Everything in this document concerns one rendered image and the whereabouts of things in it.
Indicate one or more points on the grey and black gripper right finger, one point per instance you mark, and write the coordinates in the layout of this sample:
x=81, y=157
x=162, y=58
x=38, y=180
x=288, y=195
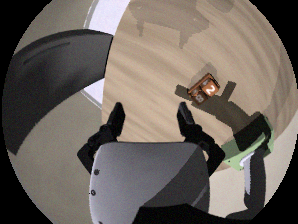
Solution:
x=193, y=133

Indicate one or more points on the brown rectangular tray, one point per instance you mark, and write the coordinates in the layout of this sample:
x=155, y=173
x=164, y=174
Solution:
x=201, y=81

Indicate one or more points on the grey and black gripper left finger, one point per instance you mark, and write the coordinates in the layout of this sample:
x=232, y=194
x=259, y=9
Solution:
x=107, y=133

